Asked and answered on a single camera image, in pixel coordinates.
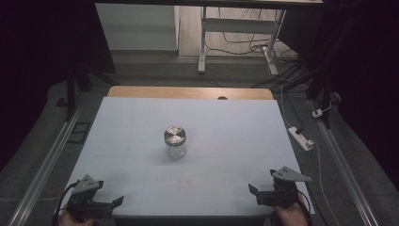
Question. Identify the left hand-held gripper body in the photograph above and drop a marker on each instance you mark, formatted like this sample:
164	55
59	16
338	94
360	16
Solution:
82	201

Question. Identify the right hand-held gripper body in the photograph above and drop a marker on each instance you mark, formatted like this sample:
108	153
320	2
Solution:
284	193

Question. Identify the clear plastic cup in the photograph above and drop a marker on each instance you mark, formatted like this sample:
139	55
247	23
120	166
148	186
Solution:
176	152

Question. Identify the person's left hand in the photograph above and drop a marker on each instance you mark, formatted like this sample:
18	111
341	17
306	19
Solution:
73	221

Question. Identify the person's right hand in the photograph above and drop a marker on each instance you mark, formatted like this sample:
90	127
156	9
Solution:
290	216

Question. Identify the white power strip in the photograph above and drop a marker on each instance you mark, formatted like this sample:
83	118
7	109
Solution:
299	137

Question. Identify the small white adapter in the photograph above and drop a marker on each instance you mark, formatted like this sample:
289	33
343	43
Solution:
317	113

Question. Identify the dark table grommet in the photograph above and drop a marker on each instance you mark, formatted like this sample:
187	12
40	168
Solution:
222	98

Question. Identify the black metal stand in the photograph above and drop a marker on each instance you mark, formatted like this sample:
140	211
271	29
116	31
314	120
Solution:
70	94
326	103

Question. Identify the black curtain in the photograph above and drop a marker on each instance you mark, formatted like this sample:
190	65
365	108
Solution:
31	62
370	78

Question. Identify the aluminium floor rail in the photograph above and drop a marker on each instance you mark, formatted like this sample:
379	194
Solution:
47	166
345	169

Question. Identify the black rectangular floor bracket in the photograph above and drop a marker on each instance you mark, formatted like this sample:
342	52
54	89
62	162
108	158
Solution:
76	142

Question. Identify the white desk frame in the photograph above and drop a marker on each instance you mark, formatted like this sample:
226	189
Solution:
238	25

